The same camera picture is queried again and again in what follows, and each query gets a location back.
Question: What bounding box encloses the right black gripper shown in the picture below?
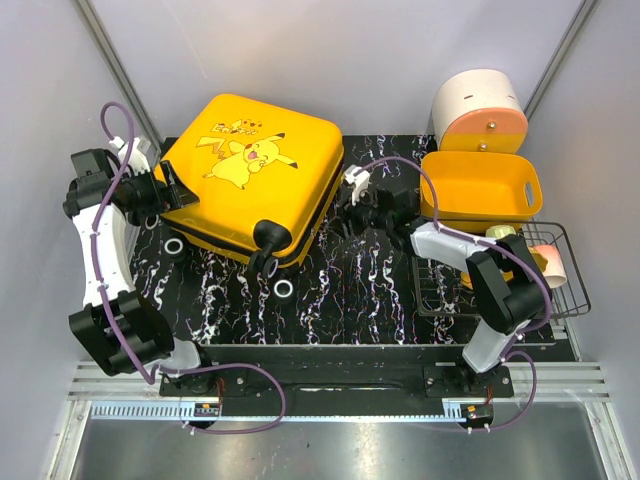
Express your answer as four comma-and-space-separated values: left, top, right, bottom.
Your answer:
324, 185, 392, 242

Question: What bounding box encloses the yellow Pikachu suitcase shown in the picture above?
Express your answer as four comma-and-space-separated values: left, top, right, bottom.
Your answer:
162, 94, 344, 280

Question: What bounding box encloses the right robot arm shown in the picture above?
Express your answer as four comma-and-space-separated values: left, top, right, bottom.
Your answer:
332, 190, 550, 397

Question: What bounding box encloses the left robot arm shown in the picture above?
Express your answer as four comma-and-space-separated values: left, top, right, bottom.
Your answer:
63, 138, 216, 396

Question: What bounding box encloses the black marble pattern mat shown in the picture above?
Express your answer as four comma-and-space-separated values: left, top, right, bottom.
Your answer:
130, 133, 571, 347

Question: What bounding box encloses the yellow plastic basket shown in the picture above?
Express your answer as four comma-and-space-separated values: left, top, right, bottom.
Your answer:
420, 151, 544, 231

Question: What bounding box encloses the yellow ceramic dish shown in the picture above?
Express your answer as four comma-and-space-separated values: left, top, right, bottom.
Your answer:
460, 247, 548, 290

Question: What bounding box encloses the pale green cup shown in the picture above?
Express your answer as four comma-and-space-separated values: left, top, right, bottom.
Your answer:
485, 225, 516, 240

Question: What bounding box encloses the white pink drawer cabinet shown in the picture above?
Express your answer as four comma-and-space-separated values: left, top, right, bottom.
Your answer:
431, 69, 528, 154

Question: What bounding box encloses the pink white cup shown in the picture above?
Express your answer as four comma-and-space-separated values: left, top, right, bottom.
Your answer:
534, 244, 568, 289

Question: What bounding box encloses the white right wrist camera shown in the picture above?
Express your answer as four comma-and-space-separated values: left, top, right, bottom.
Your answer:
344, 165, 370, 206

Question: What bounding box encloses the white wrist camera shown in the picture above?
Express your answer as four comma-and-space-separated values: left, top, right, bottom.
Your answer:
109, 136, 151, 176
344, 165, 370, 206

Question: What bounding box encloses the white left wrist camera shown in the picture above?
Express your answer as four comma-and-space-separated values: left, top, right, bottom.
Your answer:
109, 136, 151, 176

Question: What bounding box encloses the black wire rack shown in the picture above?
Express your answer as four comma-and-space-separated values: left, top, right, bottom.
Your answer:
412, 221, 591, 320

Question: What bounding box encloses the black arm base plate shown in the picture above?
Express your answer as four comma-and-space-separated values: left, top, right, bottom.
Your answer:
160, 345, 514, 400

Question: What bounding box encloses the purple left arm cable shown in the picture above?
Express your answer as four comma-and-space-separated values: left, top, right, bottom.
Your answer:
99, 101, 288, 435

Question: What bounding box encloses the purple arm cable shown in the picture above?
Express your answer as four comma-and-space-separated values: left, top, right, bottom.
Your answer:
99, 101, 288, 435
357, 155, 556, 434

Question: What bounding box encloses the aluminium frame rail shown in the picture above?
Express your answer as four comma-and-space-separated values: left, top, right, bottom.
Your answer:
67, 362, 609, 425

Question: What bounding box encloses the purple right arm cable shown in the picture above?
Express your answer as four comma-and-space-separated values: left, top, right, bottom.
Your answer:
357, 155, 556, 434

